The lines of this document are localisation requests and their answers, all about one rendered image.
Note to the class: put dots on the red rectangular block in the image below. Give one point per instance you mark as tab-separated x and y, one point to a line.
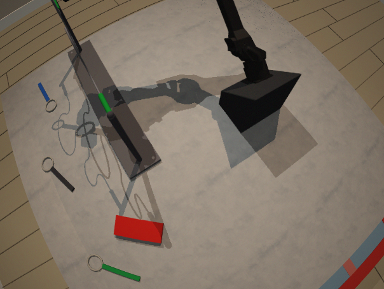
138	229

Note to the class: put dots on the grey ring with green flat handle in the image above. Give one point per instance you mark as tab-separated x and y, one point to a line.
112	269

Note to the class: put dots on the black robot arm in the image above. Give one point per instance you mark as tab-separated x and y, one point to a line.
241	45

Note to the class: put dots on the blue-handled loop tool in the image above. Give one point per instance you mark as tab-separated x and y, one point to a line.
46	97

